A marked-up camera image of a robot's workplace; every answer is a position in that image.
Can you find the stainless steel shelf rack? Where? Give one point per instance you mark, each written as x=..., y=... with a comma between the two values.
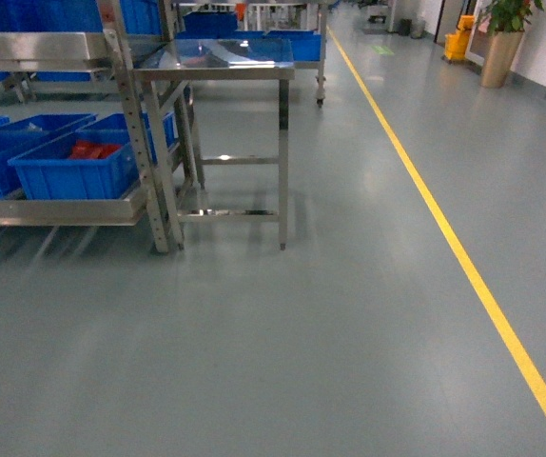
x=109, y=50

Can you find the blue bin with red bags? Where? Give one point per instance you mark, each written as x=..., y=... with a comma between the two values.
x=46, y=173

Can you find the empty blue plastic bin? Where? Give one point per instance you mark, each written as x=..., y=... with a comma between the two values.
x=20, y=136

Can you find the stainless steel side table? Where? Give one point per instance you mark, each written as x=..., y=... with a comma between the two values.
x=231, y=99

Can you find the red bubble wrap bags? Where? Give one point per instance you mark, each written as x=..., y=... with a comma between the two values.
x=87, y=150

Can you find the yellow mop bucket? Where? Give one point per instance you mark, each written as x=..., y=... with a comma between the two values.
x=456, y=43

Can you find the gold planter with plant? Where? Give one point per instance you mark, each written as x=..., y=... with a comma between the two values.
x=505, y=22

